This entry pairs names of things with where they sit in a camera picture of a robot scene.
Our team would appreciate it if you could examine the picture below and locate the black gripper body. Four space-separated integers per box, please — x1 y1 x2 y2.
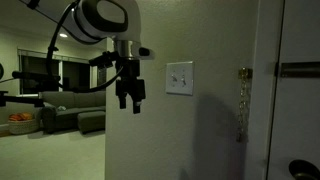
114 59 147 103

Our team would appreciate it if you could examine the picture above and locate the grey ottoman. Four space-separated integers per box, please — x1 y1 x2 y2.
76 110 107 135

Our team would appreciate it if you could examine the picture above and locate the grey sectional sofa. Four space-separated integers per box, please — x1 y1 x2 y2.
39 90 107 135

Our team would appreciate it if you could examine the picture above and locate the dark living room window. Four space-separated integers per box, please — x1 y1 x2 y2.
17 49 92 95

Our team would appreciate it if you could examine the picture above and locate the woven basket with orange items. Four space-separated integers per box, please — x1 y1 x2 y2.
7 112 40 136

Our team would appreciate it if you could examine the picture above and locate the white door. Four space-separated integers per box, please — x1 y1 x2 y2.
266 0 320 180

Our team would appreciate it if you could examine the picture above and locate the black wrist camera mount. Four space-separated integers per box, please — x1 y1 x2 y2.
88 50 123 70

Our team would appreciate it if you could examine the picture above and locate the white double switch plate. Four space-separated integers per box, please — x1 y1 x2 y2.
165 60 195 97

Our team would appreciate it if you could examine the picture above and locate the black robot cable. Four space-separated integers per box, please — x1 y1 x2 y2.
45 0 125 94

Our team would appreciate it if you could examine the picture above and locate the black stereo camera bar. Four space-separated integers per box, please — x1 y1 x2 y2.
11 70 62 83

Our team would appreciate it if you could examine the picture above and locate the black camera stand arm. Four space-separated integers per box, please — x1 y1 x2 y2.
0 89 46 108

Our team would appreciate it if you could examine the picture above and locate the brass door chain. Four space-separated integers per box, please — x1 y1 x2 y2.
235 66 254 144

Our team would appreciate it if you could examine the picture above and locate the white door frame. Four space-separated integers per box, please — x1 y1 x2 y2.
244 0 286 180

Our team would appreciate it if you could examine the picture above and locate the metal chain slide track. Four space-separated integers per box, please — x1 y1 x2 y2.
274 61 320 79

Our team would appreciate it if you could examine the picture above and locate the dark door handle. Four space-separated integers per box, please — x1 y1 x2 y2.
288 159 320 180

